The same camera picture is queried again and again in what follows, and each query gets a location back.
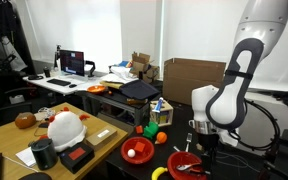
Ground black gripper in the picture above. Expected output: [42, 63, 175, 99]
[197, 132, 220, 174]

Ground red plastic bowl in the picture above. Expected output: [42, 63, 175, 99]
[166, 151, 207, 180]
[120, 136, 156, 165]

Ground orange bowl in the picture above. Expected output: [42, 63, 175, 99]
[86, 84, 108, 95]

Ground silver metal fork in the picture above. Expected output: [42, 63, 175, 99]
[184, 132, 194, 153]

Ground orange ball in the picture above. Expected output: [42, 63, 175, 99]
[156, 131, 168, 145]

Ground yellow banana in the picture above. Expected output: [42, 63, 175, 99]
[151, 166, 169, 180]

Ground wooden shape sorter box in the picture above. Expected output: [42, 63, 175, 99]
[149, 99, 174, 128]

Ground green toy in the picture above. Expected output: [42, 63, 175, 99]
[142, 121, 160, 140]

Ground red cube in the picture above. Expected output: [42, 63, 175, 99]
[133, 141, 147, 154]

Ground blue white toothpaste tube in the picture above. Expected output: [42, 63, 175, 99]
[151, 97, 165, 114]

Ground white ball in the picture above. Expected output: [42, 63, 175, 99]
[127, 148, 137, 159]

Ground large cardboard box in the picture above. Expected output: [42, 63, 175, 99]
[162, 57, 227, 107]

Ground black metal table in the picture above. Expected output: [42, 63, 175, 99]
[75, 89, 152, 126]

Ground flat tan cardboard box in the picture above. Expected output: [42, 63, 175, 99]
[84, 124, 118, 151]

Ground small open cardboard box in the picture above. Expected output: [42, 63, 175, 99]
[129, 52, 161, 84]

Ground white paper pile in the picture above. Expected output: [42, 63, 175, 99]
[98, 65, 140, 85]

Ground black box red top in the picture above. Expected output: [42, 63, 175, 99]
[58, 142, 96, 174]

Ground white plush toy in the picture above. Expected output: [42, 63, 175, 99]
[47, 106, 91, 153]

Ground white desk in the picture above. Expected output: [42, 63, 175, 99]
[22, 71, 108, 96]

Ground black cylinder speaker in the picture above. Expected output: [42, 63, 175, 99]
[30, 137, 59, 171]

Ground computer monitor lit screen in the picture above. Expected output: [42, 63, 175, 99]
[59, 49, 86, 78]

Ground black rounded mouse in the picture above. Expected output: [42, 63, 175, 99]
[18, 171, 53, 180]

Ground white paper sheet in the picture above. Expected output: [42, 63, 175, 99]
[15, 146, 38, 168]

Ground black webcam stand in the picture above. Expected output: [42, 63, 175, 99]
[53, 44, 62, 71]

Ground black cup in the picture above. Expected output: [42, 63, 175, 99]
[43, 66, 52, 79]

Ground brown ball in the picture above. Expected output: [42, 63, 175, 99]
[14, 111, 38, 130]

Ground black headphones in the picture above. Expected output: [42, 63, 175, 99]
[27, 74, 44, 81]

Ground black office chair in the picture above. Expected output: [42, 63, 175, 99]
[0, 85, 35, 132]

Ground wooden table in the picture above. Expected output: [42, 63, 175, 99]
[0, 102, 129, 180]

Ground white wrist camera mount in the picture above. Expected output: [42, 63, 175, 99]
[217, 129, 239, 148]

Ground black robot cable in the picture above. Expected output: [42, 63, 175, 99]
[228, 98, 282, 153]

